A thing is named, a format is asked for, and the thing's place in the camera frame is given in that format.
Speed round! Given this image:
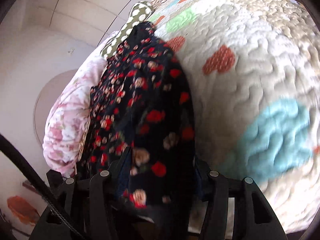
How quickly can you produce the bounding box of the black floral skirt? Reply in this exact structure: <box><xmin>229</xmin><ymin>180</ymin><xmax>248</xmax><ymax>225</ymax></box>
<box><xmin>75</xmin><ymin>21</ymin><xmax>197</xmax><ymax>240</ymax></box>

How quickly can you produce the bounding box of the pink headboard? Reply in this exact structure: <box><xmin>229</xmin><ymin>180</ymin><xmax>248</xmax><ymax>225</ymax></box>
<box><xmin>33</xmin><ymin>69</ymin><xmax>79</xmax><ymax>145</ymax></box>

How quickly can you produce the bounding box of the pink floral comforter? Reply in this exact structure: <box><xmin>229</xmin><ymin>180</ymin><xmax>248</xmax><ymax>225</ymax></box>
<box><xmin>42</xmin><ymin>31</ymin><xmax>117</xmax><ymax>178</ymax></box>

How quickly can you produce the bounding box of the white quilted patchwork bedspread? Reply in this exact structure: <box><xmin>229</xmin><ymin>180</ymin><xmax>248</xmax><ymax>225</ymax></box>
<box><xmin>150</xmin><ymin>0</ymin><xmax>319</xmax><ymax>233</ymax></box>

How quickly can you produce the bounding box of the white wardrobe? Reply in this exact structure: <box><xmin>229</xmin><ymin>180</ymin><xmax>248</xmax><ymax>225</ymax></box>
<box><xmin>37</xmin><ymin>0</ymin><xmax>176</xmax><ymax>46</ymax></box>

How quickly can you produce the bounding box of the green white patterned pillow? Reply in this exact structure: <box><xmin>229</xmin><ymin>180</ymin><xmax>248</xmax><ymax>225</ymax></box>
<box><xmin>100</xmin><ymin>1</ymin><xmax>154</xmax><ymax>60</ymax></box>

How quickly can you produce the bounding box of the black cable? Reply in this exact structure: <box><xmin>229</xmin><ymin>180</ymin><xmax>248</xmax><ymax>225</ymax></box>
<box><xmin>0</xmin><ymin>133</ymin><xmax>83</xmax><ymax>240</ymax></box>

